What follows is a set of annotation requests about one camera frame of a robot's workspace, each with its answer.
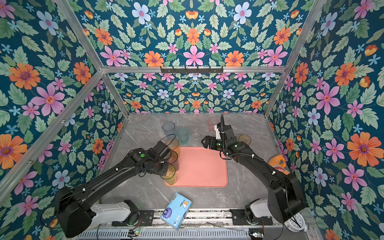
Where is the yellow plastic cup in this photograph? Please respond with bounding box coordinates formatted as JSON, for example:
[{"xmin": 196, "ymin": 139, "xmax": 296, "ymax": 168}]
[{"xmin": 166, "ymin": 138, "xmax": 181, "ymax": 157}]

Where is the light green tall cup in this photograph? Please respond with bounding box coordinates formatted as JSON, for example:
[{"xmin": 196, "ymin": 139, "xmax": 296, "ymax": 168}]
[{"xmin": 161, "ymin": 164, "xmax": 177, "ymax": 186}]

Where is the pink plastic tray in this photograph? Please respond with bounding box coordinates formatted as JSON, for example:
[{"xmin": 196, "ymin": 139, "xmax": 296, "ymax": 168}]
[{"xmin": 164, "ymin": 147, "xmax": 229, "ymax": 188}]

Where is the blue transparent cup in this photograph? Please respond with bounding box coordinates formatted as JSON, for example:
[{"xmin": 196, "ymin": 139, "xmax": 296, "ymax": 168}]
[{"xmin": 162, "ymin": 121, "xmax": 176, "ymax": 139}]

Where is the dark grey plastic cup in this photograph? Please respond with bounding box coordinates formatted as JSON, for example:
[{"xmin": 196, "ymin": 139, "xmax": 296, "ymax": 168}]
[{"xmin": 166, "ymin": 151, "xmax": 179, "ymax": 171}]

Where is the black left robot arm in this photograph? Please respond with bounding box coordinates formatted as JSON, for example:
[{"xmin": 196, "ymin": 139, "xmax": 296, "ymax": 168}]
[{"xmin": 54, "ymin": 141, "xmax": 172, "ymax": 238}]

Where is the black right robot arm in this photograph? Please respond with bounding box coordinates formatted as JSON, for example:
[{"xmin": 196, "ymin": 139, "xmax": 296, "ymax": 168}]
[{"xmin": 201, "ymin": 123, "xmax": 306, "ymax": 224}]

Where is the amber short cup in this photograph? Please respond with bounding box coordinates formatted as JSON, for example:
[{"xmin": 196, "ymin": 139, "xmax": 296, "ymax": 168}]
[{"xmin": 238, "ymin": 134, "xmax": 252, "ymax": 145}]

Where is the pink transparent cup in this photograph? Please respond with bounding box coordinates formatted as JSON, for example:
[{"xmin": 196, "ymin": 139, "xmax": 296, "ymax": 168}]
[{"xmin": 208, "ymin": 117, "xmax": 220, "ymax": 133}]

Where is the clear transparent cup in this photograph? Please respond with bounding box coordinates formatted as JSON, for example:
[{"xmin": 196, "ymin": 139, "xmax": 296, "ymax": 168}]
[{"xmin": 190, "ymin": 120, "xmax": 203, "ymax": 141}]

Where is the teal frosted cup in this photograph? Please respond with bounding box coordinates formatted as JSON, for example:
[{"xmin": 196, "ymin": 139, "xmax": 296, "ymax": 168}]
[{"xmin": 177, "ymin": 127, "xmax": 189, "ymax": 146}]

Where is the orange fish plush toy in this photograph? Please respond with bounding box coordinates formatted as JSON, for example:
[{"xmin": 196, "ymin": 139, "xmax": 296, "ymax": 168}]
[{"xmin": 268, "ymin": 155, "xmax": 290, "ymax": 175}]

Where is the blue tissue pack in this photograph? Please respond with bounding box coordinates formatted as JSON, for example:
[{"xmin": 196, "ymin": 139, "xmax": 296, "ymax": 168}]
[{"xmin": 161, "ymin": 193, "xmax": 192, "ymax": 230}]

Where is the white alarm clock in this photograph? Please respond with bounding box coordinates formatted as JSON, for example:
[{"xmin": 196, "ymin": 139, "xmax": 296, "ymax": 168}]
[{"xmin": 284, "ymin": 213, "xmax": 308, "ymax": 233}]

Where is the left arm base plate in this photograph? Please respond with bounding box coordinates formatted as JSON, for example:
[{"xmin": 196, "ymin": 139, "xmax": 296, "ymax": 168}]
[{"xmin": 112, "ymin": 210, "xmax": 155, "ymax": 227}]

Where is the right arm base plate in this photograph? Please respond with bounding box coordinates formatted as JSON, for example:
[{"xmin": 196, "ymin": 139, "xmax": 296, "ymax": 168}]
[{"xmin": 230, "ymin": 209, "xmax": 273, "ymax": 226}]

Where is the black hook rail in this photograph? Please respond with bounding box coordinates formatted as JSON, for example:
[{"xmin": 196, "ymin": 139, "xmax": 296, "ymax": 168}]
[{"xmin": 160, "ymin": 67, "xmax": 224, "ymax": 74}]

